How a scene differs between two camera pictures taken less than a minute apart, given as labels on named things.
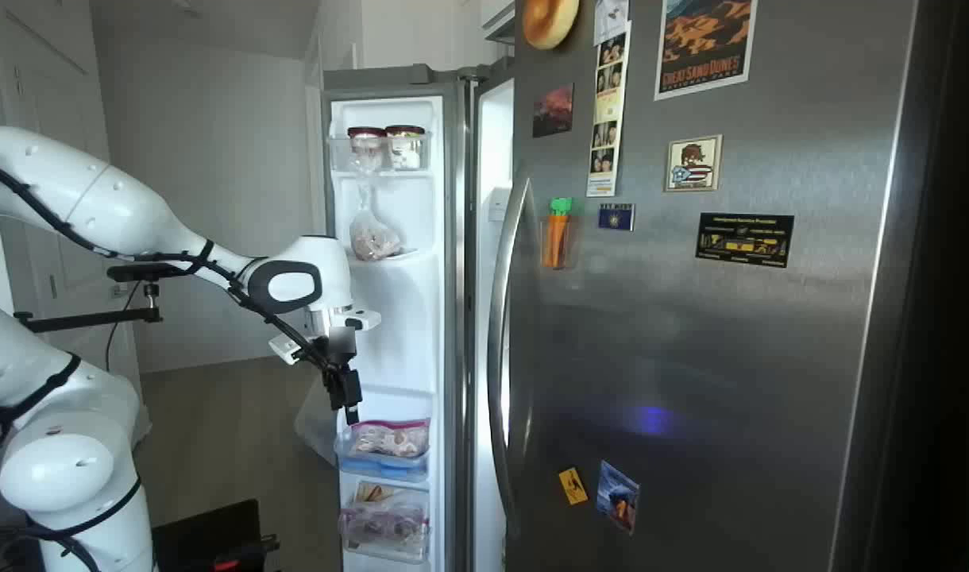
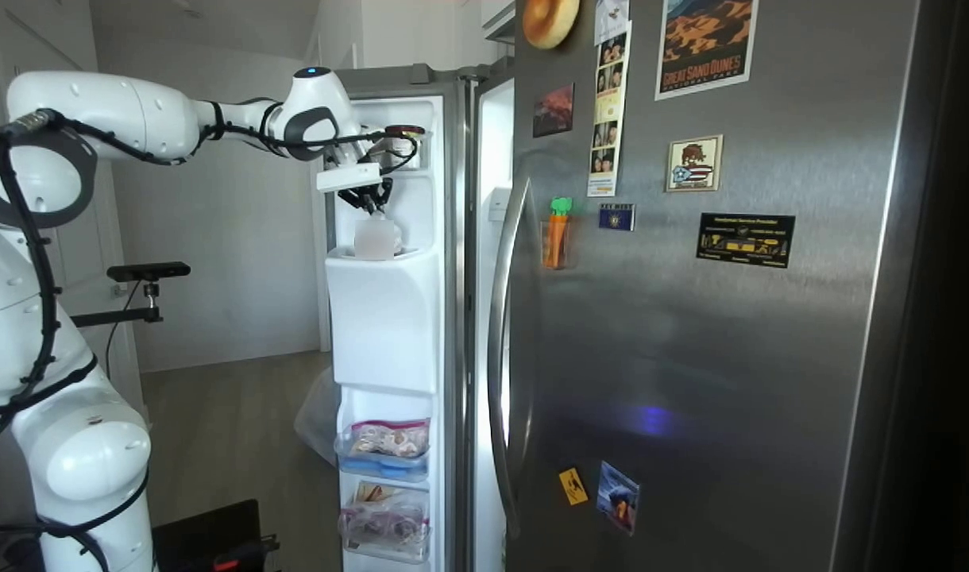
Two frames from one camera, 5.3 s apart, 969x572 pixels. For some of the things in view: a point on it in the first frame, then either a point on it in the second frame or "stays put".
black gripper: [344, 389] -> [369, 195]
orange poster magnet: [704, 45] stays put
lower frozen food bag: [384, 521] stays put
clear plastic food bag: [369, 236] stays put
